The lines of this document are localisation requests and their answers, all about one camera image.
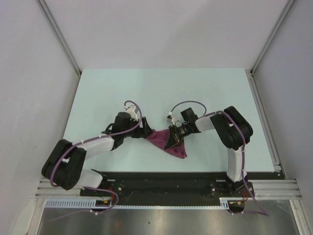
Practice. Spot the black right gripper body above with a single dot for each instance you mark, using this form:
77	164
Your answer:
184	130

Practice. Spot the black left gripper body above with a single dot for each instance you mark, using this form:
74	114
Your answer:
136	133

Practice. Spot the purple cloth napkin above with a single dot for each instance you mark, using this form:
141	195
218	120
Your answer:
159	139

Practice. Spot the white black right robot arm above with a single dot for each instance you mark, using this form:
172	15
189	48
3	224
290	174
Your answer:
233	130

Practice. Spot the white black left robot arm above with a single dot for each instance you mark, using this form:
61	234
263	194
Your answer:
64	166

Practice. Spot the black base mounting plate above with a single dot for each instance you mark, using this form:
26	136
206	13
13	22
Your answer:
200	188

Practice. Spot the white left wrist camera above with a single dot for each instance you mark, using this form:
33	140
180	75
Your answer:
132	111

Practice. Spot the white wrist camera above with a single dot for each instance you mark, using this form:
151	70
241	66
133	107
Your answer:
132	111
170	118

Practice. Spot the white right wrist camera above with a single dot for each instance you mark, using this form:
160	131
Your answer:
170	118

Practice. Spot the aluminium side rail right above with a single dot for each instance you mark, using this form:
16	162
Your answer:
264	123

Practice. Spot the light blue cable duct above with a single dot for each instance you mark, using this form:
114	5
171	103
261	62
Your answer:
220	204

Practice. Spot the aluminium frame post left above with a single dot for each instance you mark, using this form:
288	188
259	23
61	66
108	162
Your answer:
47	13

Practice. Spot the aluminium frame post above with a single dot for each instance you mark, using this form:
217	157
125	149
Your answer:
47	13
273	34

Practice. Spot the aluminium frame post right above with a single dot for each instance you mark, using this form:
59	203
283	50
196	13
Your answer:
273	34

